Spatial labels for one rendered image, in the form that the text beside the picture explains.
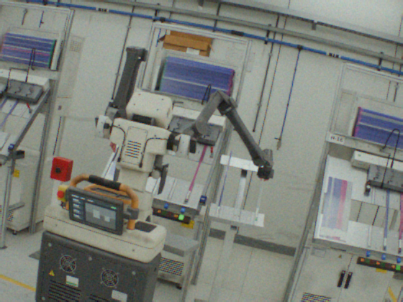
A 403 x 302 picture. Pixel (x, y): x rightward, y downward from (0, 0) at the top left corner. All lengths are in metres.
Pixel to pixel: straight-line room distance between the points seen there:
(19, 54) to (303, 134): 2.84
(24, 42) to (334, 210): 2.73
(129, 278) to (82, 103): 3.52
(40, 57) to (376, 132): 2.64
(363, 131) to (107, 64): 2.96
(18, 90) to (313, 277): 2.66
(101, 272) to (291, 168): 3.17
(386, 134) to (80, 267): 2.31
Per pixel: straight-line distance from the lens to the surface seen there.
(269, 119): 4.98
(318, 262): 3.50
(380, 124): 3.54
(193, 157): 3.38
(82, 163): 5.47
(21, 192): 3.95
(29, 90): 3.89
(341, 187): 3.40
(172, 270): 3.61
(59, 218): 2.22
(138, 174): 2.44
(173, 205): 3.16
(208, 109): 2.67
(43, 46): 3.99
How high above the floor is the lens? 1.45
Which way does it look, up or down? 6 degrees down
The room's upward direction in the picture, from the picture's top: 13 degrees clockwise
